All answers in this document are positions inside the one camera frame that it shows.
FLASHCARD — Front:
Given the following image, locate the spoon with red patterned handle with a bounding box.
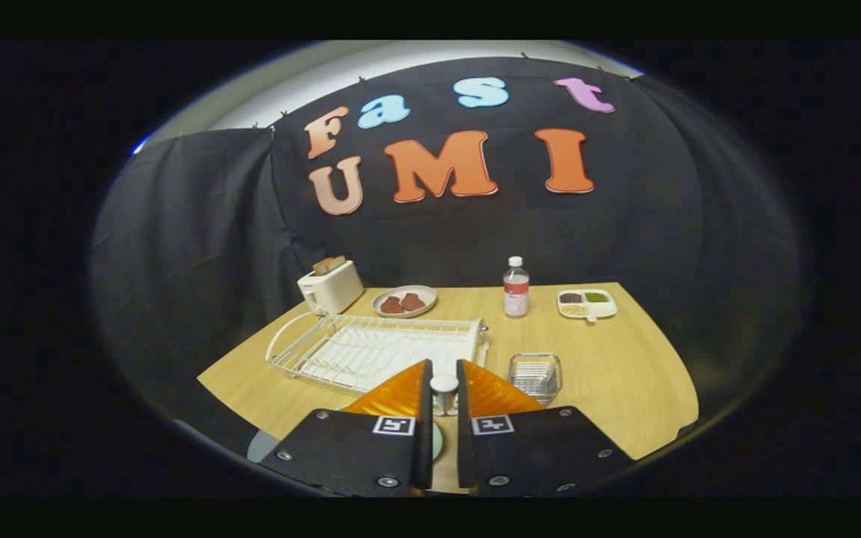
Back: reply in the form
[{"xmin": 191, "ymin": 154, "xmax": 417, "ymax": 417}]
[{"xmin": 430, "ymin": 373, "xmax": 460, "ymax": 418}]

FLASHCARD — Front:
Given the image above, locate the clear bottle with red label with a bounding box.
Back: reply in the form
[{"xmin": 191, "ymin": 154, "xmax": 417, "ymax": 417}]
[{"xmin": 503, "ymin": 256, "xmax": 531, "ymax": 319}]

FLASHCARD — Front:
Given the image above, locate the beige oval dish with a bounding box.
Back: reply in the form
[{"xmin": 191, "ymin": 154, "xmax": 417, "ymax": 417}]
[{"xmin": 372, "ymin": 285, "xmax": 439, "ymax": 320}]

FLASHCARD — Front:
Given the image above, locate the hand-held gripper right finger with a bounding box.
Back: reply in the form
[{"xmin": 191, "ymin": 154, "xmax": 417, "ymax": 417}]
[{"xmin": 456, "ymin": 359, "xmax": 637, "ymax": 498}]

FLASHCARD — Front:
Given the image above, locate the white divided tray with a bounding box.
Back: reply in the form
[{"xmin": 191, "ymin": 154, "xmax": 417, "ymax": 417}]
[{"xmin": 557, "ymin": 288, "xmax": 618, "ymax": 324}]

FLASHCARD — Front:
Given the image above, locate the white toaster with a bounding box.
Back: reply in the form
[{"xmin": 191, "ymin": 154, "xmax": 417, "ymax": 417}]
[{"xmin": 297, "ymin": 259, "xmax": 365, "ymax": 316}]

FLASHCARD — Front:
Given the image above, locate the light green plate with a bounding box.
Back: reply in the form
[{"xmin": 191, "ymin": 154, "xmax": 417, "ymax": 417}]
[{"xmin": 337, "ymin": 403, "xmax": 446, "ymax": 463}]

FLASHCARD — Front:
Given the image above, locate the white cord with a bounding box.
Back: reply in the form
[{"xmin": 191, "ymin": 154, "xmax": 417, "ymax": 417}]
[{"xmin": 265, "ymin": 310, "xmax": 317, "ymax": 365}]

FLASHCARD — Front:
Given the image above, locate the white wire dish rack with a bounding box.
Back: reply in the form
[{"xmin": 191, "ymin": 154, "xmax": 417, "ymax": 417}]
[{"xmin": 269, "ymin": 314, "xmax": 490, "ymax": 396}]

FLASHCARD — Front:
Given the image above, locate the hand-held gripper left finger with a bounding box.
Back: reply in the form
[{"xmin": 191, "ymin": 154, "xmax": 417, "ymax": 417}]
[{"xmin": 259, "ymin": 359, "xmax": 436, "ymax": 498}]

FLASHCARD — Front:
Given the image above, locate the metal wire basket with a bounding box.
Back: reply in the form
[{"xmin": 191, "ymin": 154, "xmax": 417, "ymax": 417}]
[{"xmin": 507, "ymin": 353, "xmax": 564, "ymax": 406}]

